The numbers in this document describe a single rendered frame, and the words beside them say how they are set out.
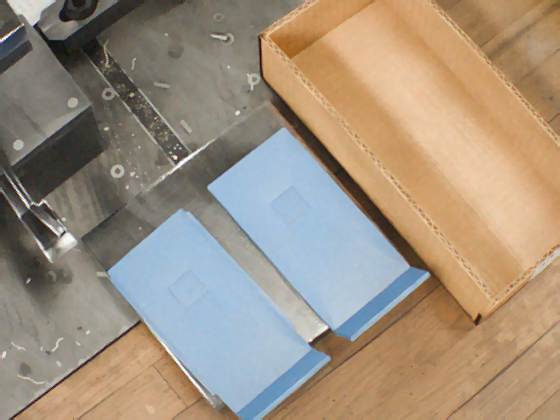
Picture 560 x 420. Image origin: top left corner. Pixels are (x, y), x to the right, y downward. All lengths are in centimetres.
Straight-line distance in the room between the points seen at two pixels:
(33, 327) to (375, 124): 29
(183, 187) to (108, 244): 7
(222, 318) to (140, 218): 9
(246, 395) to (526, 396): 20
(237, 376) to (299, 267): 9
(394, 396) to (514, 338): 10
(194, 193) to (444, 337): 20
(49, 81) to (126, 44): 12
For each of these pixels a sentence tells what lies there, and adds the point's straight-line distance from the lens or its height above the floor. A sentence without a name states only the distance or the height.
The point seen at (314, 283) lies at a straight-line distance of 88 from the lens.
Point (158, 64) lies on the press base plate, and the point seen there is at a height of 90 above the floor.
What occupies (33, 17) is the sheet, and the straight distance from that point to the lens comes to 96.
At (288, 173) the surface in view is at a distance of 91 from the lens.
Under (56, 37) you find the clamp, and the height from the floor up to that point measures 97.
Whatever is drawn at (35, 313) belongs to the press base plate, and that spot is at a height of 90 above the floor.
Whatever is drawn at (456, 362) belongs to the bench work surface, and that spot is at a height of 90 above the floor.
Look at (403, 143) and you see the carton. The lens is 94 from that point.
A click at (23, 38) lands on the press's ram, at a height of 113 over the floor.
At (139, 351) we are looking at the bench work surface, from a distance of 90.
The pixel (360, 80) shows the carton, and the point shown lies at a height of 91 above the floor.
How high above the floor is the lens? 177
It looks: 71 degrees down
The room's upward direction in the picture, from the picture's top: 2 degrees counter-clockwise
